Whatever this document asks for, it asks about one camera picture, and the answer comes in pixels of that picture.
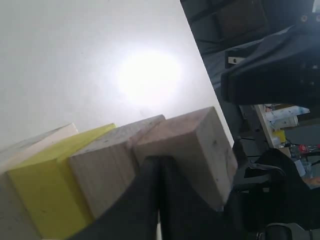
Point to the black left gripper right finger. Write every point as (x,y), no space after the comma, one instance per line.
(184,215)

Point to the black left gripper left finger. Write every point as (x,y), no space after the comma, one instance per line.
(134,216)

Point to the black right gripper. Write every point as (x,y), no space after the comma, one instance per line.
(284,69)

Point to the medium wooden cube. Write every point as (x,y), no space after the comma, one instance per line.
(107,166)

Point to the small wooden cube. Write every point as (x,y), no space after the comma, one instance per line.
(198,143)

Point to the yellow cube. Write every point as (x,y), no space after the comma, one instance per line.
(58,206)

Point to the large wooden cube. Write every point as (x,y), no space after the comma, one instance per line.
(17,176)

